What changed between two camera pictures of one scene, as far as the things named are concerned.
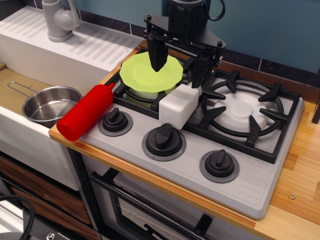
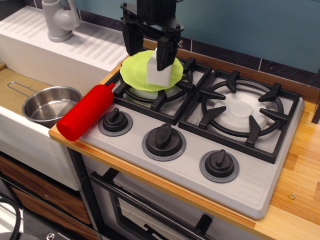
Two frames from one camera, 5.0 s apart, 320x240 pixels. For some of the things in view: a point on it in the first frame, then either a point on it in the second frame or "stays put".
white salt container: x=176 y=107 → x=162 y=77
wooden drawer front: x=51 y=198 stays put
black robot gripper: x=186 y=29 → x=158 y=15
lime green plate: x=137 y=71 stays put
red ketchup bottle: x=74 y=123 stays put
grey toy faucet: x=60 y=22 stays put
